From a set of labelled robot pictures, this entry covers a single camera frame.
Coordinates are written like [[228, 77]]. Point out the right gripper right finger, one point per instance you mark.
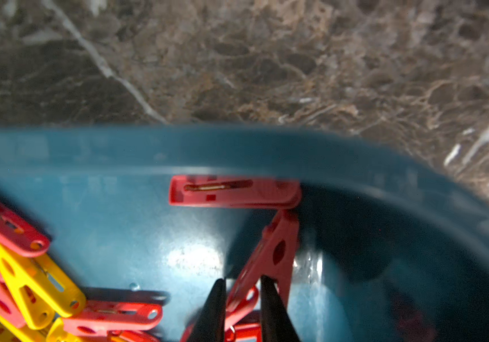
[[276, 325]]

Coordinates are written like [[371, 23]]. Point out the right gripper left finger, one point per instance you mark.
[[209, 326]]

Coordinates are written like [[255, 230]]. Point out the teal plastic storage box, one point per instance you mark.
[[389, 250]]

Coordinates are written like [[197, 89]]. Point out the red clothespin in box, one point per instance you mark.
[[99, 318]]

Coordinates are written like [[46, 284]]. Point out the yellow clothespin in box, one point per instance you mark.
[[40, 288]]

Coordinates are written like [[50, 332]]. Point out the red clothespin on box wall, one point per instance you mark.
[[242, 192]]

